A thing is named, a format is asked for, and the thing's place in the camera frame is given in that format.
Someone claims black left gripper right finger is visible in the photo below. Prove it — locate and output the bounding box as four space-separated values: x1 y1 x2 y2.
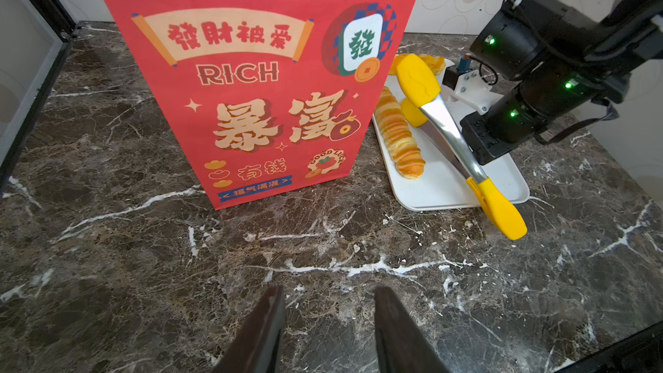
374 287 449 373

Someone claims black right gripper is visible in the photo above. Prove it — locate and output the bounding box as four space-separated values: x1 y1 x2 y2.
396 55 549 240

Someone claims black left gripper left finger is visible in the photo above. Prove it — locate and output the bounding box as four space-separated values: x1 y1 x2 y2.
212 286 286 373

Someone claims long striped bread roll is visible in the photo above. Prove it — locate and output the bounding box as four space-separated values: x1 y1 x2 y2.
374 86 426 180

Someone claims red paper gift bag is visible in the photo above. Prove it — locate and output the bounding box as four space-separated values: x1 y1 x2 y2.
105 0 416 209

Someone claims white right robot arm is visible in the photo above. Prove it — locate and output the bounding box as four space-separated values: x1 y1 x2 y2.
396 0 662 240

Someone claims white rectangular tray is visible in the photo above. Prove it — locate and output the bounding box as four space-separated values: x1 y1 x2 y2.
376 84 530 212

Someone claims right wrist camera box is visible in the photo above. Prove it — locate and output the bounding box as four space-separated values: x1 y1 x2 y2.
442 54 502 116

